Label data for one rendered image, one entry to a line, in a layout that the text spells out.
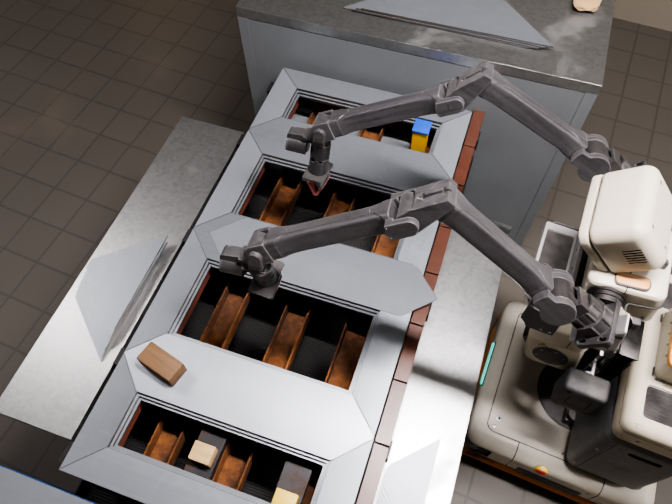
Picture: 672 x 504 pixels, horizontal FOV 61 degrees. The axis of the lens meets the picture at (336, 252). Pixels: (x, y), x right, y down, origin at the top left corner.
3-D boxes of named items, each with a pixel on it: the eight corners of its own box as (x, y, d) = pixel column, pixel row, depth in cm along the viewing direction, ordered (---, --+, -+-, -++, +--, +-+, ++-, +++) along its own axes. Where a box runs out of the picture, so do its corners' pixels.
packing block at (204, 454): (190, 461, 154) (187, 458, 151) (198, 442, 156) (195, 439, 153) (210, 468, 153) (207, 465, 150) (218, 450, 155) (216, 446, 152)
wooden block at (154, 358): (141, 364, 161) (135, 357, 156) (155, 347, 163) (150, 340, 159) (173, 387, 157) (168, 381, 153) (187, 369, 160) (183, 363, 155)
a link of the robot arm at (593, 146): (625, 171, 144) (623, 159, 147) (602, 145, 140) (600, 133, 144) (591, 189, 150) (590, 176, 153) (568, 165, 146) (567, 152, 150)
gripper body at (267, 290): (248, 292, 149) (242, 285, 142) (263, 257, 152) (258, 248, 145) (271, 300, 148) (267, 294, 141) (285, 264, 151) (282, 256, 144)
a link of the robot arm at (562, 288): (594, 315, 124) (591, 297, 127) (565, 289, 120) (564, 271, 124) (556, 331, 129) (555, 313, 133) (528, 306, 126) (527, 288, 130)
